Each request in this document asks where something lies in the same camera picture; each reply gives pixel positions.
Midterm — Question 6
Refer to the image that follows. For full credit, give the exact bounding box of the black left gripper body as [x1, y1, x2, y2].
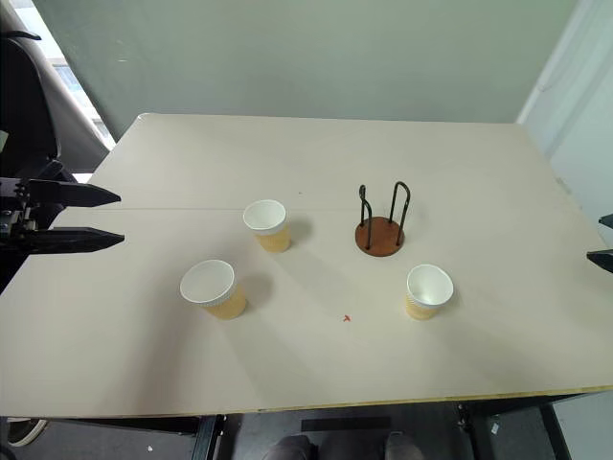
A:
[0, 176, 37, 248]

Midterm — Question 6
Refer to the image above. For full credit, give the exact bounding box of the brown cup holder stand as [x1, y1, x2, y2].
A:
[354, 181, 412, 259]

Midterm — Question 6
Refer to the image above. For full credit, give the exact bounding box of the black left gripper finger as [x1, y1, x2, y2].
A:
[28, 179, 122, 209]
[21, 226, 126, 256]

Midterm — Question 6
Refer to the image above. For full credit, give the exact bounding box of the paper cup, dented rim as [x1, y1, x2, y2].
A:
[404, 264, 455, 323]

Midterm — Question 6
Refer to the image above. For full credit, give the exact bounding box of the paper cup, wide white rim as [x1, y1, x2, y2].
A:
[179, 259, 248, 321]

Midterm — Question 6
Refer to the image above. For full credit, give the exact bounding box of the black table leg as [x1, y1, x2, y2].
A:
[455, 402, 495, 460]
[190, 413, 227, 460]

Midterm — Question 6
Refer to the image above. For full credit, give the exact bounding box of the paper cup, narrow white rim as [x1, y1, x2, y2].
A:
[241, 198, 292, 254]

